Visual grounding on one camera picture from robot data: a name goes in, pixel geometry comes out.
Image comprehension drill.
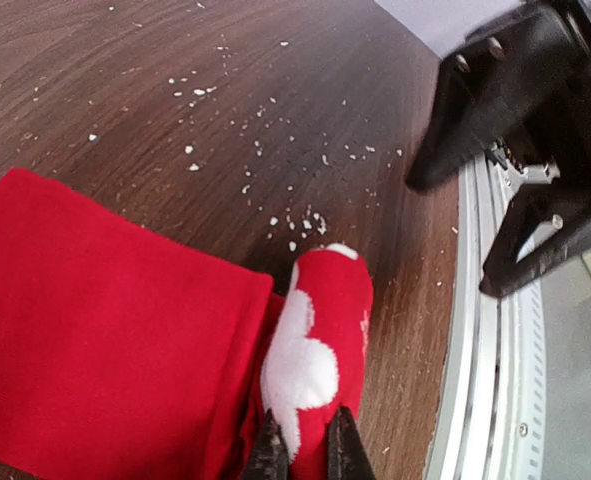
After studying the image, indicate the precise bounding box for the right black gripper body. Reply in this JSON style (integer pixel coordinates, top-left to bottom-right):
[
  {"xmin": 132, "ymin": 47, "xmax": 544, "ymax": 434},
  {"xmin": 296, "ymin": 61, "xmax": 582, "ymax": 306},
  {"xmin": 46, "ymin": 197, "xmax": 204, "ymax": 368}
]
[{"xmin": 474, "ymin": 0, "xmax": 591, "ymax": 241}]

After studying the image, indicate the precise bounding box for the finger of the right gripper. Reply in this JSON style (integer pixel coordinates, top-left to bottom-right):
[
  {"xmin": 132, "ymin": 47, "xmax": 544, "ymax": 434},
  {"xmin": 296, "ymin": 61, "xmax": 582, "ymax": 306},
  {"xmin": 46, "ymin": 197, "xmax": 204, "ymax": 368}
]
[
  {"xmin": 479, "ymin": 184, "xmax": 591, "ymax": 298},
  {"xmin": 406, "ymin": 9, "xmax": 565, "ymax": 190}
]

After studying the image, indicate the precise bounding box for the red sock with stripes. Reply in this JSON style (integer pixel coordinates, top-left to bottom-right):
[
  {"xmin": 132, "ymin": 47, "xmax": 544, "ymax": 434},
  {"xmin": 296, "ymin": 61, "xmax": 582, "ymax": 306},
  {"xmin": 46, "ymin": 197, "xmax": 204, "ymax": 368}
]
[{"xmin": 0, "ymin": 169, "xmax": 373, "ymax": 479}]

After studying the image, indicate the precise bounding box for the front aluminium rail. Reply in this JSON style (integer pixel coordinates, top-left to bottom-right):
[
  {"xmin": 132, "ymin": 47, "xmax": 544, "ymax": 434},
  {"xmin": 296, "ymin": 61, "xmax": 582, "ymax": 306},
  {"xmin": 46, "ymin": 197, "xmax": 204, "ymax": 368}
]
[{"xmin": 424, "ymin": 160, "xmax": 591, "ymax": 479}]

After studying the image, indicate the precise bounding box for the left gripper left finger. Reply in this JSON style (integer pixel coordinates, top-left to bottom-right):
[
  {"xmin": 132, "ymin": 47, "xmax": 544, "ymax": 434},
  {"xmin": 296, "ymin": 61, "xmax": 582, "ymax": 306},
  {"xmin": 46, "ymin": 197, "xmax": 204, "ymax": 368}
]
[{"xmin": 244, "ymin": 409, "xmax": 289, "ymax": 480}]

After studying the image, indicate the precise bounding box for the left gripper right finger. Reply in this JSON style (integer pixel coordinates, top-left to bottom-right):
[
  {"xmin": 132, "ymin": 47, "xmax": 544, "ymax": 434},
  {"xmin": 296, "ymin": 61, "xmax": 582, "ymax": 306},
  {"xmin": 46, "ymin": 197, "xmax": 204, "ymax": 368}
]
[{"xmin": 326, "ymin": 406, "xmax": 375, "ymax": 480}]

